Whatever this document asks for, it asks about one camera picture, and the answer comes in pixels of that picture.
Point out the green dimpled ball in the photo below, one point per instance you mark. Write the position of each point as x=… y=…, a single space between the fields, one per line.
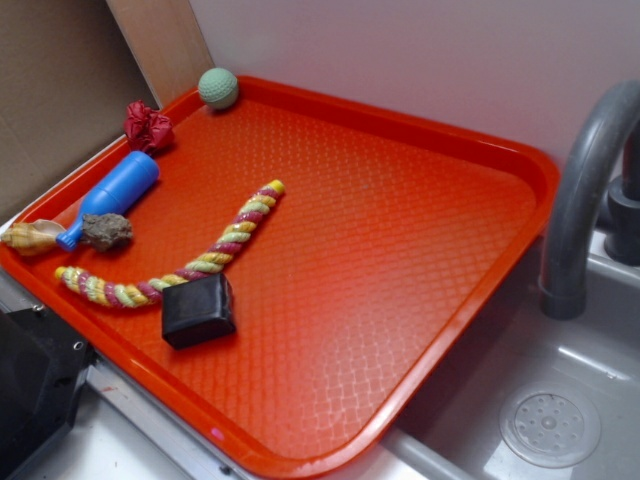
x=218 y=88

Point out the orange plastic tray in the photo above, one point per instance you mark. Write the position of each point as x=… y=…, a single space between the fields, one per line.
x=390 y=236

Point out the black rectangular block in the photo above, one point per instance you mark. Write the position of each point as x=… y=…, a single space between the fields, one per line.
x=197 y=312

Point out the blue plastic bottle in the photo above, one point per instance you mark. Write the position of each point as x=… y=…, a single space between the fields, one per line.
x=113 y=194

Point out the crumpled red cloth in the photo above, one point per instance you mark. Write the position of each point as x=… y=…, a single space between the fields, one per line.
x=147 y=130

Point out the grey brown rock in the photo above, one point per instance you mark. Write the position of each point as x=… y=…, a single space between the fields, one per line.
x=106 y=232

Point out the grey curved faucet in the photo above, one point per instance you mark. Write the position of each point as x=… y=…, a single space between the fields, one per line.
x=580 y=200

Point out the wooden board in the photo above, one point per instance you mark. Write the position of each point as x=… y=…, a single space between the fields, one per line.
x=166 y=42

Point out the grey sink basin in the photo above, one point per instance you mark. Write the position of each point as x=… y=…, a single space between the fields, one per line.
x=450 y=429

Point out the tan spiral seashell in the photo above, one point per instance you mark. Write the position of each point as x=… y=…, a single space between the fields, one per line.
x=31 y=239

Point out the round sink drain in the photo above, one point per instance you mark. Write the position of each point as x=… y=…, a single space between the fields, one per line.
x=550 y=425

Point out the brown cardboard panel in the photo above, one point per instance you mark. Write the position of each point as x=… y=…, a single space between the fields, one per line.
x=67 y=75

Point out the multicolour twisted rope toy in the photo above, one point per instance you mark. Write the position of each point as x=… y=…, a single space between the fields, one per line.
x=229 y=244

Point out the black faucet handle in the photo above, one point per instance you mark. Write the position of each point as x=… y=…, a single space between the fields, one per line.
x=622 y=243

